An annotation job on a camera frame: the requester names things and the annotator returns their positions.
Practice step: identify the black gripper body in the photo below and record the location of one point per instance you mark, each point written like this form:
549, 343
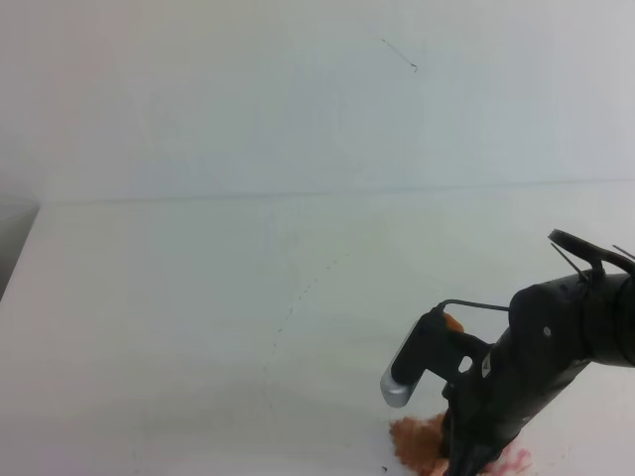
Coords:
539, 354

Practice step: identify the brown stained pink rag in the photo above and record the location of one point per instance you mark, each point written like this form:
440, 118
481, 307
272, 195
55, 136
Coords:
418, 446

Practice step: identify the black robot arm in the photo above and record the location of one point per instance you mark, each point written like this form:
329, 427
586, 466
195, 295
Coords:
608, 325

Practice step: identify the brown coffee stain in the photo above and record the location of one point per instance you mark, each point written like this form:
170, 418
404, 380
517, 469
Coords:
453, 323

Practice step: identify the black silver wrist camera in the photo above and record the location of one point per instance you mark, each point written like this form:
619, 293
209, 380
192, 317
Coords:
433, 345

